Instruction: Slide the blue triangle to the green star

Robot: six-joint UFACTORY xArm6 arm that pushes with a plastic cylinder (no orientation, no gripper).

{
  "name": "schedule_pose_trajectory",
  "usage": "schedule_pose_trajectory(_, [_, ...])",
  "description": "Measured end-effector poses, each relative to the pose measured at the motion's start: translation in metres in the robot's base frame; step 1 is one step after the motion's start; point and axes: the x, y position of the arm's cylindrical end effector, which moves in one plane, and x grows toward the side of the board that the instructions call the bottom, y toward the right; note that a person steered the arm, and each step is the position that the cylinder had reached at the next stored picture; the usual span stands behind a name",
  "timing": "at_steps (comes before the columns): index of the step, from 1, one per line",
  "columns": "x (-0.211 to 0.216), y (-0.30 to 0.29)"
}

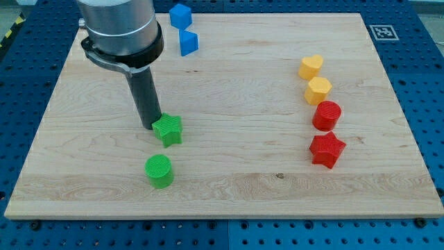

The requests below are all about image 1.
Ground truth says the blue cube block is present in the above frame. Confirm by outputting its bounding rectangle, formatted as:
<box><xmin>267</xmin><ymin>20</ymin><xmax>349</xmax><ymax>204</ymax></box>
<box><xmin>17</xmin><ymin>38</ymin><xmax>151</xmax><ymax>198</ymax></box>
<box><xmin>169</xmin><ymin>3</ymin><xmax>192</xmax><ymax>30</ymax></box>

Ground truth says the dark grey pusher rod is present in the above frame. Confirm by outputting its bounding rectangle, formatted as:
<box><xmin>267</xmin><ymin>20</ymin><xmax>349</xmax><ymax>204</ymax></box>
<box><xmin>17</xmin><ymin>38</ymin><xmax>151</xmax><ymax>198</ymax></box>
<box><xmin>126</xmin><ymin>66</ymin><xmax>162</xmax><ymax>130</ymax></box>

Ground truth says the green cylinder block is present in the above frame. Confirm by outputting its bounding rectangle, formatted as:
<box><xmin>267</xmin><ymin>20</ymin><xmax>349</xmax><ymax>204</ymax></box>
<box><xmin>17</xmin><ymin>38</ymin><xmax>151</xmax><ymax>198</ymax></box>
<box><xmin>144</xmin><ymin>154</ymin><xmax>174</xmax><ymax>189</ymax></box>

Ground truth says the red cylinder block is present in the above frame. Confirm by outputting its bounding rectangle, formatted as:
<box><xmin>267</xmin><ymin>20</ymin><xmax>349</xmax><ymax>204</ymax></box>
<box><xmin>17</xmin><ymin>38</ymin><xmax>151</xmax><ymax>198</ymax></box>
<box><xmin>312</xmin><ymin>101</ymin><xmax>342</xmax><ymax>131</ymax></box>

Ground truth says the yellow heart block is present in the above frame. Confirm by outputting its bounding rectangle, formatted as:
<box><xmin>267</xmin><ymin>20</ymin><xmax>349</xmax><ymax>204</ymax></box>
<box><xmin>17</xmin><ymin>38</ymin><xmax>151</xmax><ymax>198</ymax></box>
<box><xmin>298</xmin><ymin>54</ymin><xmax>323</xmax><ymax>80</ymax></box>

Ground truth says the red star block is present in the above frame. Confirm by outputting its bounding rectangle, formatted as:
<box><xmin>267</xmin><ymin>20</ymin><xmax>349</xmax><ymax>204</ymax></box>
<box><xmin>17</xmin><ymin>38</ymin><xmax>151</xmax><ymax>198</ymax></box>
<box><xmin>309</xmin><ymin>131</ymin><xmax>347</xmax><ymax>169</ymax></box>

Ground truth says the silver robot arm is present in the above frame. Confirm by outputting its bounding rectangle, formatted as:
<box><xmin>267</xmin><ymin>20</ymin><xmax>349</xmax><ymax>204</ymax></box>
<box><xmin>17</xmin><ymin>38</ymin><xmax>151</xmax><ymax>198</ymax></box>
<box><xmin>77</xmin><ymin>0</ymin><xmax>164</xmax><ymax>130</ymax></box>

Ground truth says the yellow hexagon block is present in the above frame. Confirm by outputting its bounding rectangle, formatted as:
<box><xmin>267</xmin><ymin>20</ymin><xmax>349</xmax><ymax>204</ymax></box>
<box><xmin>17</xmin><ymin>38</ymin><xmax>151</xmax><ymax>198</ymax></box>
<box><xmin>304</xmin><ymin>76</ymin><xmax>332</xmax><ymax>106</ymax></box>

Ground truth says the blue triangle block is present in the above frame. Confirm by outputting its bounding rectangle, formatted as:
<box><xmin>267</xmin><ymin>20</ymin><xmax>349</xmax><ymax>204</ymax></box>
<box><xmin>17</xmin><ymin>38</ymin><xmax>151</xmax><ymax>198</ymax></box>
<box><xmin>179</xmin><ymin>30</ymin><xmax>199</xmax><ymax>56</ymax></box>

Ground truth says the wooden board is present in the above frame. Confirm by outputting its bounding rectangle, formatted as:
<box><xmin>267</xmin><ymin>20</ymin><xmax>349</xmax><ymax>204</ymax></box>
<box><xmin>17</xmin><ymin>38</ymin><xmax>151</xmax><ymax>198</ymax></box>
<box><xmin>5</xmin><ymin>13</ymin><xmax>443</xmax><ymax>220</ymax></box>

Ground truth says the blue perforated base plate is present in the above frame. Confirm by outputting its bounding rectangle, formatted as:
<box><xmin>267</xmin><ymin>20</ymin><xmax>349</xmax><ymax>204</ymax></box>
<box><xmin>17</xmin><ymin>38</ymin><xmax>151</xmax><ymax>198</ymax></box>
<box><xmin>1</xmin><ymin>0</ymin><xmax>443</xmax><ymax>249</ymax></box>

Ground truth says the green star block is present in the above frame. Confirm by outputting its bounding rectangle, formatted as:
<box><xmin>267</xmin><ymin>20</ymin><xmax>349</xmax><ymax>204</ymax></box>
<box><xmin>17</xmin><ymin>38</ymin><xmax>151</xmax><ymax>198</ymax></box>
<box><xmin>152</xmin><ymin>112</ymin><xmax>182</xmax><ymax>148</ymax></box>

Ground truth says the fiducial marker tag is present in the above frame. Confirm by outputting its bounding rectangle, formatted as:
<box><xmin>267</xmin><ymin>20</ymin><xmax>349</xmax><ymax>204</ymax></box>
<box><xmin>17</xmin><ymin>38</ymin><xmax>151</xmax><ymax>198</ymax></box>
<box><xmin>369</xmin><ymin>24</ymin><xmax>399</xmax><ymax>41</ymax></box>

